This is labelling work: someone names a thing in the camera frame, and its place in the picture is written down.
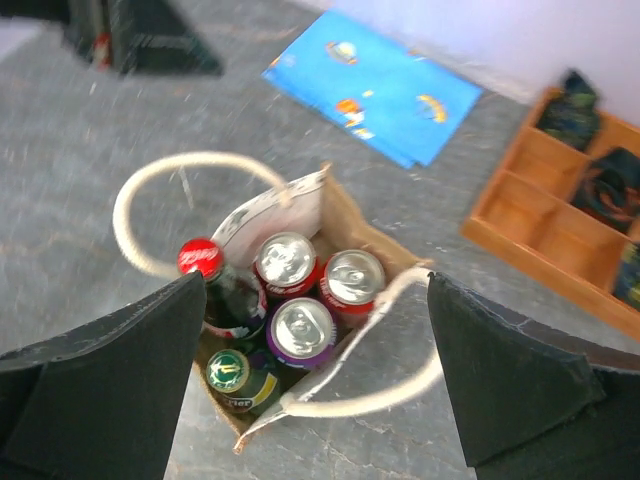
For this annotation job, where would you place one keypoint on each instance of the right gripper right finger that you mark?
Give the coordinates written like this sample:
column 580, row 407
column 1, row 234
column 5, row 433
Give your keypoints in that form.
column 531, row 401

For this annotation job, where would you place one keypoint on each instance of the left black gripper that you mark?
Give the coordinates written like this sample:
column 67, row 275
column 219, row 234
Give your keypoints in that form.
column 149, row 37

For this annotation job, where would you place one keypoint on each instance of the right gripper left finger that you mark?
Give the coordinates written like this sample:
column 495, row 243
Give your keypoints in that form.
column 102, row 401

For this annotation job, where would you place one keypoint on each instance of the green glass bottle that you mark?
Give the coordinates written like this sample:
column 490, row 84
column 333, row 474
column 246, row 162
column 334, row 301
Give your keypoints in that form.
column 245, row 377

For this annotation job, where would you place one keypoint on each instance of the cola bottle red cap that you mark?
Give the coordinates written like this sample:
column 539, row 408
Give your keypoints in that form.
column 236, row 303

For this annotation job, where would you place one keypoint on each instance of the purple soda can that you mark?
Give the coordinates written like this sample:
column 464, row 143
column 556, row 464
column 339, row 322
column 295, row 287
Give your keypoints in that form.
column 301, row 333

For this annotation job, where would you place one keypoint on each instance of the red cola can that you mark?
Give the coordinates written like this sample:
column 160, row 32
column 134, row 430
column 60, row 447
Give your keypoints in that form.
column 287, row 265
column 349, row 283

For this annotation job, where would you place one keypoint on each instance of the brown canvas tote bag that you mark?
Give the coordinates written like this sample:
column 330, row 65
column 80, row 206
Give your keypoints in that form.
column 317, row 206

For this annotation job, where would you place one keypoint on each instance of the dark rolled item bottom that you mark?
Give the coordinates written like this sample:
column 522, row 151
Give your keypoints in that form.
column 626, row 284

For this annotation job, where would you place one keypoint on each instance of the orange wooden compartment tray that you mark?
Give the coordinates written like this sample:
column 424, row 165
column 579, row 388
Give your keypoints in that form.
column 524, row 217

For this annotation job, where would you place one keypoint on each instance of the dark rolled item centre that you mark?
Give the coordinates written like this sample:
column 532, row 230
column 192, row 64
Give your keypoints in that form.
column 609, row 189

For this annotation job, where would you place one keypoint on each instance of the blue patterned cloth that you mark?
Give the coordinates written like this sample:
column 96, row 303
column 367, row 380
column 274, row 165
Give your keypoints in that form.
column 388, row 96

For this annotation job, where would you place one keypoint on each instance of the dark rolled item top-left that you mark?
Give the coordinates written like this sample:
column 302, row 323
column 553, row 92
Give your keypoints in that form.
column 571, row 117

